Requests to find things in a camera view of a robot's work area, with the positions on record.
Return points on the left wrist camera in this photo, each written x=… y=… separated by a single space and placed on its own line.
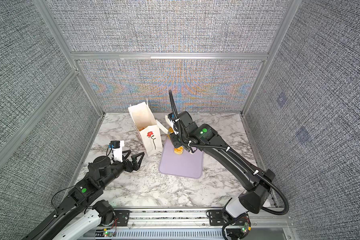
x=116 y=148

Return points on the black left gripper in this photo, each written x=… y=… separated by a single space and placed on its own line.
x=136 y=165

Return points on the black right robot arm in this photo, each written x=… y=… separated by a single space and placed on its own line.
x=258 y=184

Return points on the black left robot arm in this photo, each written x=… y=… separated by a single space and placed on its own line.
x=82 y=196

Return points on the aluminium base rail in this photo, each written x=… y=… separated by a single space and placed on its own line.
x=180 y=223

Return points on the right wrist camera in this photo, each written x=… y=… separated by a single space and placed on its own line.
x=171 y=123

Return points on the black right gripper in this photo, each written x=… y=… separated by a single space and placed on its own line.
x=175 y=141

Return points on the white paper bag with rose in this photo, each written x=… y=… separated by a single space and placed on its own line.
x=147 y=127

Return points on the striped long bread roll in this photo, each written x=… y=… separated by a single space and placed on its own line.
x=179 y=150

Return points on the lilac plastic tray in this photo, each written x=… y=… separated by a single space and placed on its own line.
x=184 y=165

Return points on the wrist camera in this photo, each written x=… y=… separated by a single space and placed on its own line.
x=116 y=148
x=171 y=123

